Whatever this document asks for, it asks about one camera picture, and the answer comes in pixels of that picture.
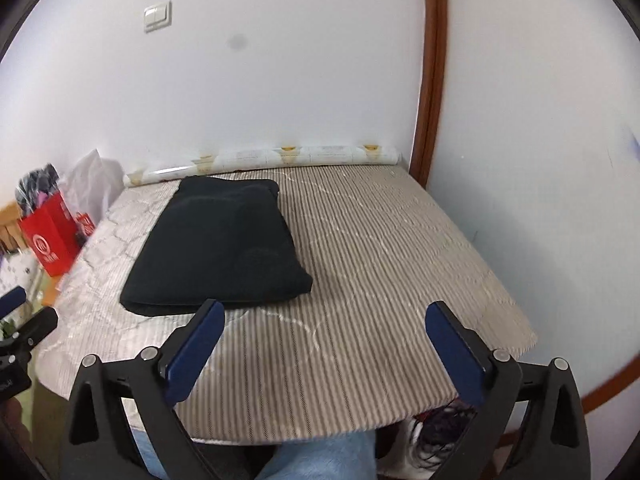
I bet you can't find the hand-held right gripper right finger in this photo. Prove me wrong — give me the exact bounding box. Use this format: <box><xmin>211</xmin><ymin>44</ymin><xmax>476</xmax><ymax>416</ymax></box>
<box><xmin>424</xmin><ymin>301</ymin><xmax>591</xmax><ymax>480</ymax></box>

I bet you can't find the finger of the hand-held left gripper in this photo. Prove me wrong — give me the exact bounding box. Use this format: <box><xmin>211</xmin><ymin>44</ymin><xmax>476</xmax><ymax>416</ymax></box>
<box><xmin>0</xmin><ymin>286</ymin><xmax>27</xmax><ymax>317</ymax></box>
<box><xmin>0</xmin><ymin>306</ymin><xmax>59</xmax><ymax>361</ymax></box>

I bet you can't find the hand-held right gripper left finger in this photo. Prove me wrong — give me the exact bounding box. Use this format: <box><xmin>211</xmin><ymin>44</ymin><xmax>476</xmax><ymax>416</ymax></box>
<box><xmin>60</xmin><ymin>299</ymin><xmax>227</xmax><ymax>480</ymax></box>

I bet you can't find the black sweatshirt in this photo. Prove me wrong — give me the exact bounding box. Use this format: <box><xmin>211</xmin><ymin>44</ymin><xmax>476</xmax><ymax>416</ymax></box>
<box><xmin>119</xmin><ymin>175</ymin><xmax>314</xmax><ymax>318</ymax></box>

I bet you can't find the person's left forearm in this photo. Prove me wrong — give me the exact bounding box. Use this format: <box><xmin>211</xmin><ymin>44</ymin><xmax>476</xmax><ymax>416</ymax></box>
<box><xmin>0</xmin><ymin>400</ymin><xmax>26</xmax><ymax>463</ymax></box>

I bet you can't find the white spotted pillow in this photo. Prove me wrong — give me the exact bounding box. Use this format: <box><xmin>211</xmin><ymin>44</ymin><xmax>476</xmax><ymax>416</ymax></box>
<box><xmin>0</xmin><ymin>252</ymin><xmax>38</xmax><ymax>302</ymax></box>

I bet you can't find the wooden nightstand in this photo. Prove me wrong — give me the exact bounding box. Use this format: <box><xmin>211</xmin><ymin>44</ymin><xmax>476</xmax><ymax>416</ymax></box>
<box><xmin>41</xmin><ymin>275</ymin><xmax>66</xmax><ymax>308</ymax></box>

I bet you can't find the green blanket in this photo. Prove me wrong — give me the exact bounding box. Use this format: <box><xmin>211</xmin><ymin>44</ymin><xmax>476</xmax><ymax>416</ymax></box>
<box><xmin>20</xmin><ymin>280</ymin><xmax>68</xmax><ymax>463</ymax></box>

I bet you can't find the red paper bag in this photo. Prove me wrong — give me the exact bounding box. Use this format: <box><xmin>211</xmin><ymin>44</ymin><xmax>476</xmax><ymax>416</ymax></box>
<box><xmin>19</xmin><ymin>191</ymin><xmax>83</xmax><ymax>277</ymax></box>

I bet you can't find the wooden headboard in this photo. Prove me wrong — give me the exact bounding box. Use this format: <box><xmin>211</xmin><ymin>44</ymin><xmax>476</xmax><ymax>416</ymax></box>
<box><xmin>0</xmin><ymin>200</ymin><xmax>26</xmax><ymax>256</ymax></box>

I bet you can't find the striped mattress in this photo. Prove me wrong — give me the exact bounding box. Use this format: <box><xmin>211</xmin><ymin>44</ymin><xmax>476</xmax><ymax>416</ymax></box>
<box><xmin>36</xmin><ymin>162</ymin><xmax>538</xmax><ymax>446</ymax></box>

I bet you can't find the dark plaid cloth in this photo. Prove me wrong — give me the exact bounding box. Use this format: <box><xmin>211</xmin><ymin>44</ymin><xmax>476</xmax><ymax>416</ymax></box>
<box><xmin>15</xmin><ymin>162</ymin><xmax>61</xmax><ymax>213</ymax></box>

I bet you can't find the white shopping bag red logo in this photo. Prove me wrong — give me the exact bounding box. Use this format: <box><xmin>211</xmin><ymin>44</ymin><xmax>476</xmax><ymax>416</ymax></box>
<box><xmin>65</xmin><ymin>149</ymin><xmax>125</xmax><ymax>237</ymax></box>

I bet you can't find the person's leg in jeans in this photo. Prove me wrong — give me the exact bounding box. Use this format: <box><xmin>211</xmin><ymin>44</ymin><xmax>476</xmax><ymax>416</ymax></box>
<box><xmin>132</xmin><ymin>430</ymin><xmax>378</xmax><ymax>480</ymax></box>

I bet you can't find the tangle of cables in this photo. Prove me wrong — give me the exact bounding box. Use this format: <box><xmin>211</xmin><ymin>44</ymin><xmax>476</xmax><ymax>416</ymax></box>
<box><xmin>405</xmin><ymin>400</ymin><xmax>481</xmax><ymax>471</ymax></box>

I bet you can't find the brown wooden door frame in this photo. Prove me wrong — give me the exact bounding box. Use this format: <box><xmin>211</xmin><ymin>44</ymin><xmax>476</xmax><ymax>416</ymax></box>
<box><xmin>409</xmin><ymin>0</ymin><xmax>640</xmax><ymax>448</ymax></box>

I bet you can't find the white light switch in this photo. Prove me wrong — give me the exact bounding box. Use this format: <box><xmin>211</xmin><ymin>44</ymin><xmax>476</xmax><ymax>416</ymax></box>
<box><xmin>144</xmin><ymin>1</ymin><xmax>173</xmax><ymax>33</ymax></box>

